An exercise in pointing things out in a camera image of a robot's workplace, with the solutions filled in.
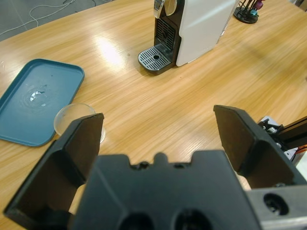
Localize white capsule coffee machine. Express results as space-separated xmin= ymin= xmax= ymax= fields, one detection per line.
xmin=153 ymin=0 xmax=237 ymax=68

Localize clear glass with red logo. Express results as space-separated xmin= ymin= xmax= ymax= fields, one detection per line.
xmin=53 ymin=103 xmax=106 ymax=144

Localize blue plastic tray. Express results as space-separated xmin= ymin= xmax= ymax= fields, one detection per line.
xmin=0 ymin=58 xmax=86 ymax=148

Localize metal grate drip tray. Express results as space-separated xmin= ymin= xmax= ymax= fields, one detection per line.
xmin=138 ymin=44 xmax=174 ymax=75

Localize black capsule holder stand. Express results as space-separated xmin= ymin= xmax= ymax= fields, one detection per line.
xmin=234 ymin=0 xmax=261 ymax=24

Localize white floor cable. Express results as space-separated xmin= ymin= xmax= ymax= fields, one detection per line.
xmin=0 ymin=0 xmax=96 ymax=35

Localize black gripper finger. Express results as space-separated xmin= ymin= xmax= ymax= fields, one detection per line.
xmin=3 ymin=113 xmax=105 ymax=230
xmin=213 ymin=104 xmax=307 ymax=191

